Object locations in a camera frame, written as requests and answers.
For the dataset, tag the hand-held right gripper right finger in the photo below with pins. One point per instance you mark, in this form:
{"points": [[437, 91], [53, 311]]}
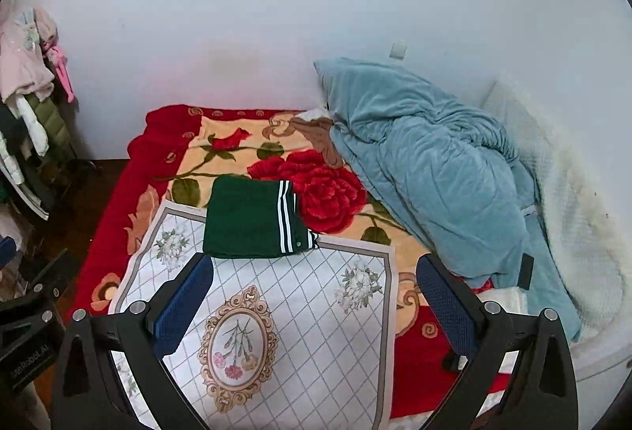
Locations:
{"points": [[447, 311]]}

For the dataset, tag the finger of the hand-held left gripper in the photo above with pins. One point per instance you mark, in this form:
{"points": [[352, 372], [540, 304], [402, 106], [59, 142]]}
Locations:
{"points": [[57, 274]]}

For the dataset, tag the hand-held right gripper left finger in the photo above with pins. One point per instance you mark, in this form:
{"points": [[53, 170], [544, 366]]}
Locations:
{"points": [[182, 306]]}

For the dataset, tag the dark green striped sweater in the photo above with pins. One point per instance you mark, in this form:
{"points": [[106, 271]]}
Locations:
{"points": [[242, 218]]}

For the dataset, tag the pile of assorted clothes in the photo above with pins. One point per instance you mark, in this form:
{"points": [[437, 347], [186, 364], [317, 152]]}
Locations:
{"points": [[29, 114]]}

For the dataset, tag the small black device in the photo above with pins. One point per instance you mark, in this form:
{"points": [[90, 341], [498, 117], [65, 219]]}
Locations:
{"points": [[526, 272]]}

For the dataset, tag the white lattice printed mat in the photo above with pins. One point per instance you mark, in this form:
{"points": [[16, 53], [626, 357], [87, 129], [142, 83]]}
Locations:
{"points": [[306, 311]]}

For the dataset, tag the light blue quilt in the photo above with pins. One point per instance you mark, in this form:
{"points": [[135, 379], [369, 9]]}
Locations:
{"points": [[419, 163]]}

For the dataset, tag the white bed mattress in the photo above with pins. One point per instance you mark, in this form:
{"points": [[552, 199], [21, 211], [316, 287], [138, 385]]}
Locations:
{"points": [[597, 361]]}

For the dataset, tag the white fluffy blanket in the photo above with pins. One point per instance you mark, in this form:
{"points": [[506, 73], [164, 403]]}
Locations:
{"points": [[572, 213]]}

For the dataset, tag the red floral blanket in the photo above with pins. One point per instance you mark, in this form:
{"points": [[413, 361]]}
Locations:
{"points": [[326, 183]]}

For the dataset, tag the white wall switch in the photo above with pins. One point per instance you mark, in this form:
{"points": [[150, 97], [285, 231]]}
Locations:
{"points": [[398, 50]]}

